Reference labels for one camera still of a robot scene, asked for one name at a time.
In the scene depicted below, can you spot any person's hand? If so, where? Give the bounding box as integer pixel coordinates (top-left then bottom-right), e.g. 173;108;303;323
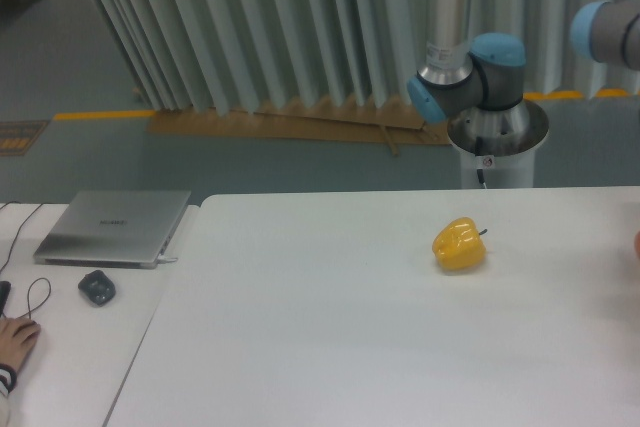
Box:
0;318;41;373

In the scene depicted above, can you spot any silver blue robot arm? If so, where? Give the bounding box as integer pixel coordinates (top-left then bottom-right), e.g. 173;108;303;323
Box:
406;0;549;154

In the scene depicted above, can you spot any yellow bell pepper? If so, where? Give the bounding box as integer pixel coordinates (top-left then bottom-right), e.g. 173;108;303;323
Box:
432;217;487;274

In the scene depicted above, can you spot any striped cuff cream sleeve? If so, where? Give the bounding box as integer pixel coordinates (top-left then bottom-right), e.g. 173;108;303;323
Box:
0;364;17;427

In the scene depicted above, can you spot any black device at edge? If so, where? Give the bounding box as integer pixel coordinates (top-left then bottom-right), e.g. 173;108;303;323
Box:
0;281;11;316

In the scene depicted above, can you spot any silver closed laptop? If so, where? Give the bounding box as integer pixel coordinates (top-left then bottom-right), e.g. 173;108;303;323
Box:
33;190;191;268

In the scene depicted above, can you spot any pale green folding curtain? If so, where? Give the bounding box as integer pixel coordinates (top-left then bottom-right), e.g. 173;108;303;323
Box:
94;0;639;113

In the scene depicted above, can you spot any brown cardboard sheet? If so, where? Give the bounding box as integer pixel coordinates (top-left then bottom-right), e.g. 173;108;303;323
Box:
147;95;449;156

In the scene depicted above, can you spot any pink object at edge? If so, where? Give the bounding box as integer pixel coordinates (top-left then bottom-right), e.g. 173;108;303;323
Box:
633;231;640;260

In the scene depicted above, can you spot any white laptop cable plug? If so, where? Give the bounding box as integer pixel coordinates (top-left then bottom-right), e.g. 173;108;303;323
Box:
157;254;179;264

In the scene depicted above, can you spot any black pedestal cable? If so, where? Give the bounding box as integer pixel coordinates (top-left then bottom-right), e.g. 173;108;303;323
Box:
474;136;489;191

